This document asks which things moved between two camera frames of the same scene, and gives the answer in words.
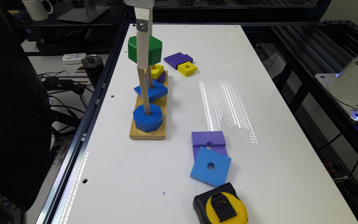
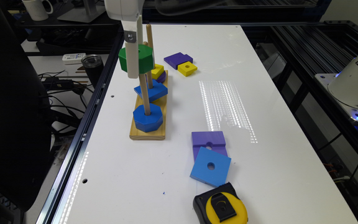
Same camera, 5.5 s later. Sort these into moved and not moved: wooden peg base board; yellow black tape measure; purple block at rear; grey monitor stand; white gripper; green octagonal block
Moved: white gripper; green octagonal block
Not moved: grey monitor stand; wooden peg base board; yellow black tape measure; purple block at rear
